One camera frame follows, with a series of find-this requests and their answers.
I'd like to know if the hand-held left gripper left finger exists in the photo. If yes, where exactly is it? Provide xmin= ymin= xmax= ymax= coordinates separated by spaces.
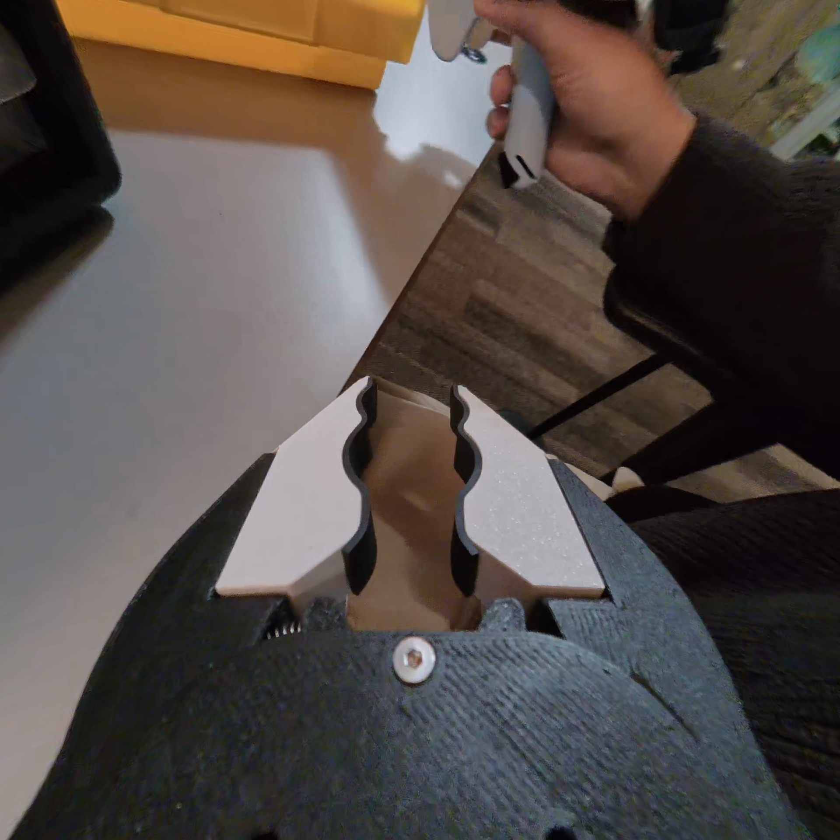
xmin=214 ymin=376 xmax=379 ymax=614

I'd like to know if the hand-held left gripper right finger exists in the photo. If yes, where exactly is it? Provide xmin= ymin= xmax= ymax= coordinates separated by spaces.
xmin=449 ymin=384 xmax=607 ymax=619

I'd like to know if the black drawer cabinet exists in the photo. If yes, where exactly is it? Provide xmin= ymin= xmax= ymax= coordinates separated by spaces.
xmin=0 ymin=0 xmax=123 ymax=293

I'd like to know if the person's right forearm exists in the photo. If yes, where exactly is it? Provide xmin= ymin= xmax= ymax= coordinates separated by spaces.
xmin=602 ymin=113 xmax=840 ymax=483

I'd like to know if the grey desk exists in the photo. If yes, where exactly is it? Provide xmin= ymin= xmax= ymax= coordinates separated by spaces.
xmin=0 ymin=36 xmax=514 ymax=821

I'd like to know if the person's right hand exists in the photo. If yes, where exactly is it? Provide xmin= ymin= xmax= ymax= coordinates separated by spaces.
xmin=472 ymin=0 xmax=697 ymax=222

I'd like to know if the yellow plastic bin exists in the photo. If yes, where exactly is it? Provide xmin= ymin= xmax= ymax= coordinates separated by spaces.
xmin=56 ymin=0 xmax=427 ymax=91

